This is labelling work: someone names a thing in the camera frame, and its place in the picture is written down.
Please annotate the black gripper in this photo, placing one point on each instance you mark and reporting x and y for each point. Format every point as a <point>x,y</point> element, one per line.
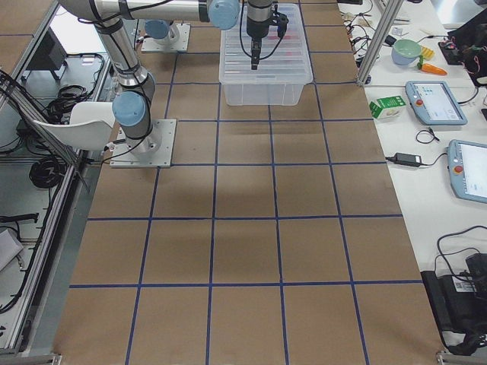
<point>255,30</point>

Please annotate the clear plastic box lid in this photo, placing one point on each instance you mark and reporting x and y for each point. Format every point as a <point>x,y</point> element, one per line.
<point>284,61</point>

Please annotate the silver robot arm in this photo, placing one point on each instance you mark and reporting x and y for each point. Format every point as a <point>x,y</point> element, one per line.
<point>132,106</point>
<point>225,14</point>

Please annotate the clear plastic storage box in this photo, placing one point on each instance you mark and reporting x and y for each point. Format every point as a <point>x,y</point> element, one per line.
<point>262,94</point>

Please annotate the green and blue bowls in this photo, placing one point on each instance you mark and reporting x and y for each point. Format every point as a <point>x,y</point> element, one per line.
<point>404,52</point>

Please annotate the green milk carton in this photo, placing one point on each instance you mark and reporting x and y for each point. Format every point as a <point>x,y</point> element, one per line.
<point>387,107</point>

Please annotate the yellow toy corn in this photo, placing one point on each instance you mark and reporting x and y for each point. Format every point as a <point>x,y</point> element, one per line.
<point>427,53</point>

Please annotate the toy carrot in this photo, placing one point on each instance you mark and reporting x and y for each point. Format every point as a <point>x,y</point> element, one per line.
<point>429,68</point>

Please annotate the teach pendant tablet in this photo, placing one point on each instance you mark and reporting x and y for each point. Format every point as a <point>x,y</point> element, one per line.
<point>434,104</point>
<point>467,169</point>

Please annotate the white chair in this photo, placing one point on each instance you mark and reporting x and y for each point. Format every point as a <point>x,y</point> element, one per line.
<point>89,127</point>

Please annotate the black power adapter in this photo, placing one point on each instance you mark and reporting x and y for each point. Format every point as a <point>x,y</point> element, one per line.
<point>409,160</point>

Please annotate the black laptop device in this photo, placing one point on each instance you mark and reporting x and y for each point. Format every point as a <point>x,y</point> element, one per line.
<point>458,303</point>

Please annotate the black camera mount wrist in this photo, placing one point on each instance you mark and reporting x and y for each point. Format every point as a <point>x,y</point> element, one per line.
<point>280,21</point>

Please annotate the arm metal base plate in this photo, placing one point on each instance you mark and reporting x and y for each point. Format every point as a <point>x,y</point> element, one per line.
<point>154,151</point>
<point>165,37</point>

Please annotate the aluminium frame post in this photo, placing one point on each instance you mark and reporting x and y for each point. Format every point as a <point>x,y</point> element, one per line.
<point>383,27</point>

